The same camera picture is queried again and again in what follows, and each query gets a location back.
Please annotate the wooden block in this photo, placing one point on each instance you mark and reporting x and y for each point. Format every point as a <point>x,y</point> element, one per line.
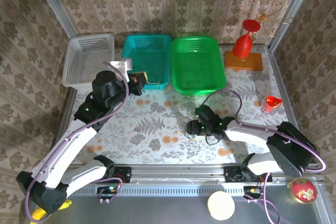
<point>252,64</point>

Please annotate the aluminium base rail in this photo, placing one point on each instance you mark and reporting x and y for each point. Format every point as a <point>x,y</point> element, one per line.
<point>178,172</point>

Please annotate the white plastic basket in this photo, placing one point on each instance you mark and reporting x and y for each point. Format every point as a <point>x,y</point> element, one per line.
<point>78,61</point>

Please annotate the black connector board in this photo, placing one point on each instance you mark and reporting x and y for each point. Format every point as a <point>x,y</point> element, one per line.
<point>109,191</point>
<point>252,191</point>

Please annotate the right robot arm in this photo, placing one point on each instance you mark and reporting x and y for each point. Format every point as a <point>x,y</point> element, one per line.
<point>252,132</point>

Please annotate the round cream disc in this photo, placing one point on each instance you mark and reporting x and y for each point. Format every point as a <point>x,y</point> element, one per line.
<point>220,205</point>

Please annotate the round red tin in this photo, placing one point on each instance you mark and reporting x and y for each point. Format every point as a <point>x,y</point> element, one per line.
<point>302,191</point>

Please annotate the yellow banana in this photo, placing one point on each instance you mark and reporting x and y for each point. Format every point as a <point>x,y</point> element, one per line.
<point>39,214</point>

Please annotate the red goblet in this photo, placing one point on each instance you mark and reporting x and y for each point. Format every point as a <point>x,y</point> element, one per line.
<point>242,45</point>

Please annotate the green plastic basket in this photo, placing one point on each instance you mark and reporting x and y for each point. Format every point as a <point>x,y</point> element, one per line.
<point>197,66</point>

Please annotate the teal plastic basket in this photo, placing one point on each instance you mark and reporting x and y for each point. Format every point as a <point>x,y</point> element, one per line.
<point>152,56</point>

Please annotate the clear glass with red filling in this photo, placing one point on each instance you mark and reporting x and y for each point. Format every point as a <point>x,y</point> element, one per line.
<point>271,103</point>

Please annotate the aluminium frame post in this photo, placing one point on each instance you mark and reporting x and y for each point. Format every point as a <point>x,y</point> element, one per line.
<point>55,1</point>
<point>298,1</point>

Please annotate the floral table cover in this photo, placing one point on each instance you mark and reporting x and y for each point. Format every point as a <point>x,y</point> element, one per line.
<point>157,142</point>

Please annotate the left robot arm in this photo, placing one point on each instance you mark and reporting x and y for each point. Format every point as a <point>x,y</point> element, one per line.
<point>76,138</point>

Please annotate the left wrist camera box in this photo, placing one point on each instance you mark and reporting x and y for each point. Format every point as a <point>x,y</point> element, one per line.
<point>120,64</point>

